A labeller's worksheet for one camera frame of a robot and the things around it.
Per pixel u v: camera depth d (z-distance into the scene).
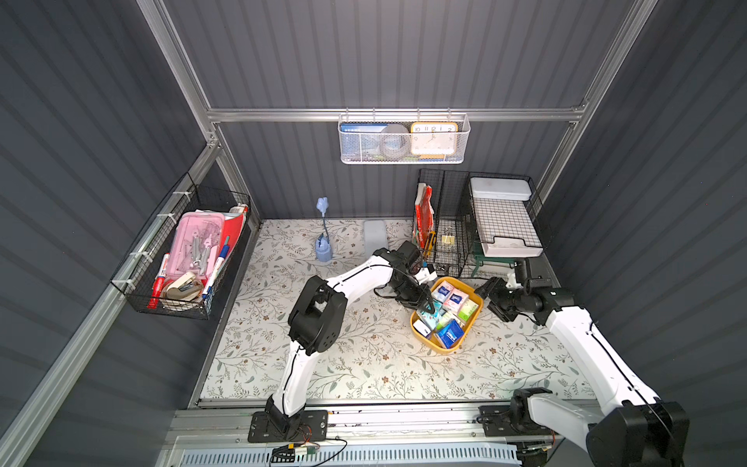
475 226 0.97
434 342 0.81
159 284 0.65
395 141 0.87
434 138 0.88
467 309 0.88
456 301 0.87
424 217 1.15
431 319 0.84
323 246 1.02
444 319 0.86
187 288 0.64
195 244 0.72
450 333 0.81
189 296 0.65
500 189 0.99
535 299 0.57
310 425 0.74
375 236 1.13
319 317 0.54
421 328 0.84
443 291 0.93
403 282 0.77
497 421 0.74
